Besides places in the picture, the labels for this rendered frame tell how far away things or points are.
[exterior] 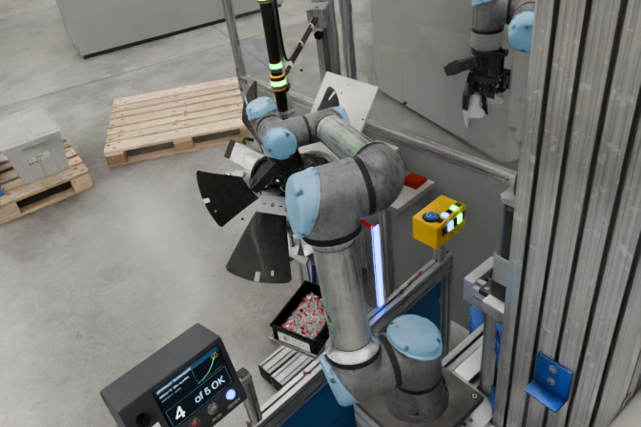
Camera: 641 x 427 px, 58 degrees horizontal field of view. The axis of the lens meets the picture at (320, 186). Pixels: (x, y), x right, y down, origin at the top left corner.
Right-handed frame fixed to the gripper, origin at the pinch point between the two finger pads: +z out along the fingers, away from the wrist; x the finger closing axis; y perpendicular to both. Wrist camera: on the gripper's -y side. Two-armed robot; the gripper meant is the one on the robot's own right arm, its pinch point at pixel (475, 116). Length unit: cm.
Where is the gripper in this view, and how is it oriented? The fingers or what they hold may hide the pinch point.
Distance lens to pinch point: 159.9
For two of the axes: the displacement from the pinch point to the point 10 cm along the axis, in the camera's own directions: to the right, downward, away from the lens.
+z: 1.1, 8.2, 5.6
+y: 6.9, 3.4, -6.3
